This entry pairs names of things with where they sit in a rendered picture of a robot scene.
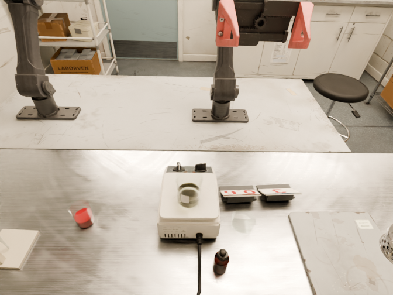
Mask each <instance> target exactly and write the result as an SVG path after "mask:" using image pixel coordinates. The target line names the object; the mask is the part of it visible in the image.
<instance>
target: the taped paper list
mask: <svg viewBox="0 0 393 295"><path fill-rule="evenodd" d="M290 37H291V36H290V35H288V37H287V41H286V42H285V43H282V42H274V47H273V51H272V55H271V59H270V63H288V62H289V58H290V55H291V51H292V49H289V48H288V44H289V40H290Z"/></svg>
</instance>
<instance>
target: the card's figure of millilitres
mask: <svg viewBox="0 0 393 295"><path fill-rule="evenodd" d="M222 192H223V193H224V195H235V194H259V193H258V192H256V191H255V190H233V191H222Z"/></svg>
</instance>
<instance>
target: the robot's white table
mask: <svg viewBox="0 0 393 295"><path fill-rule="evenodd" d="M45 75H46V76H49V82H50V83H51V84H52V85H53V88H54V89H55V90H56V92H55V93H54V95H53V97H54V100H55V102H56V104H57V105H58V106H61V107H80V108H81V111H80V113H79V115H78V116H77V119H75V120H32V119H17V118H16V115H17V113H18V112H19V111H20V110H21V109H22V108H23V107H24V106H35V105H34V103H33V101H32V99H31V97H24V96H21V95H20V94H19V93H18V91H17V89H16V90H15V91H14V92H13V93H12V94H11V95H10V96H9V97H8V98H7V99H6V100H5V101H4V102H3V103H2V104H1V105H0V149H47V150H154V151H209V152H316V153H351V151H350V149H349V148H348V146H347V145H346V144H345V142H344V140H343V139H342V137H341V136H340V135H339V133H338V132H337V130H336V129H335V127H334V126H333V125H332V123H331V121H330V120H329V118H328V117H327V116H326V114H325V113H324V112H323V110H322V109H321V107H320V106H319V104H318V103H317V101H316V99H315V98H314V97H313V96H312V94H311V92H310V91H309V90H308V88H307V87H306V85H305V84H304V82H303V81H302V80H301V79H276V78H236V85H238V86H239V95H238V97H237V98H235V100H234V101H231V102H230V109H245V110H246V111H247V114H248V117H249V122H248V123H229V122H193V121H192V109H194V108H201V109H212V101H210V95H209V93H210V89H211V84H213V77H165V76H110V75H82V74H45Z"/></svg>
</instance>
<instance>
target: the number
mask: <svg viewBox="0 0 393 295"><path fill-rule="evenodd" d="M261 191H262V192H264V193H266V194H270V193H298V192H297V191H295V190H293V189H291V188H286V189H269V190H261Z"/></svg>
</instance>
